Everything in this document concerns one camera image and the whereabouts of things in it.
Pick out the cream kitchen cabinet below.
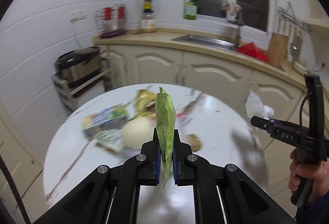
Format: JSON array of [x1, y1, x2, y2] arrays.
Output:
[[100, 44, 308, 126]]

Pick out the metal kitchen faucet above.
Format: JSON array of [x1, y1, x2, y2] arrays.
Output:
[[227, 9, 244, 48]]

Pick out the green dish soap bottle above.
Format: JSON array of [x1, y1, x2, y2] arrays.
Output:
[[184, 0, 198, 20]]

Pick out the green snack wrapper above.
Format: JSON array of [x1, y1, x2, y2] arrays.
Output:
[[155, 87, 176, 189]]

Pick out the pink cloth on faucet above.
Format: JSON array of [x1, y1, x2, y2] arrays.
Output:
[[221, 2, 243, 20]]

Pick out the gold foil wrapper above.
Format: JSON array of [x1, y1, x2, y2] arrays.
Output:
[[134, 89, 157, 118]]

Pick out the wall utensil rail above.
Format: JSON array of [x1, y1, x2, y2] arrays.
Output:
[[277, 1, 313, 62]]

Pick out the white bowl on counter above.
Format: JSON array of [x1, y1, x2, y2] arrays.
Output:
[[292, 62, 312, 76]]

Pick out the red plastic basin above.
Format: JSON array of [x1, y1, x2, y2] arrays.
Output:
[[236, 43, 269, 63]]

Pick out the red wire utensil holder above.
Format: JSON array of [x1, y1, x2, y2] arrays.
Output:
[[94, 3, 128, 39]]

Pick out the stainless steel sink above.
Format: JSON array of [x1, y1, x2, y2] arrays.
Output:
[[172, 34, 237, 51]]

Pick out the brown food scrap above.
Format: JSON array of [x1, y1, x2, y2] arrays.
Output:
[[186, 134, 203, 152]]

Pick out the dark sauce bottle yellow label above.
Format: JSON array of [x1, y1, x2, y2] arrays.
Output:
[[143, 0, 153, 12]]

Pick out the clear jar with yellow contents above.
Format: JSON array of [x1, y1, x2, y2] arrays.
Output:
[[140, 10, 157, 33]]

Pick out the white wall power socket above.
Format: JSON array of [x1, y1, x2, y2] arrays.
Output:
[[70, 10, 87, 23]]

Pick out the wooden cutting board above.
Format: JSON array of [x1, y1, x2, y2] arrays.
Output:
[[266, 33, 289, 68]]

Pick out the person's right hand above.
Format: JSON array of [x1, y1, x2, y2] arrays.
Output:
[[288, 149, 329, 204]]

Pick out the round white marble table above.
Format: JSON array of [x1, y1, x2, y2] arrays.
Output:
[[41, 85, 267, 223]]

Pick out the clear plastic bag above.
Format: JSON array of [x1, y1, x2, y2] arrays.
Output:
[[245, 91, 274, 120]]

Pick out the grey metal shelf rack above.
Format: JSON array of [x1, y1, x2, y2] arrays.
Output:
[[51, 68, 110, 116]]

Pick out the black silver rice cooker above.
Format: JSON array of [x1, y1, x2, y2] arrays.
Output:
[[54, 47, 102, 87]]

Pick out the cream upper cabinet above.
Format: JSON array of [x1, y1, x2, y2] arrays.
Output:
[[306, 0, 328, 39]]

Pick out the white steamed bun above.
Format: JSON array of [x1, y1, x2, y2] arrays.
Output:
[[121, 117, 154, 150]]

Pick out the cream door with handle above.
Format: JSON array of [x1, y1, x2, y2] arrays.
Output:
[[1, 104, 46, 203]]

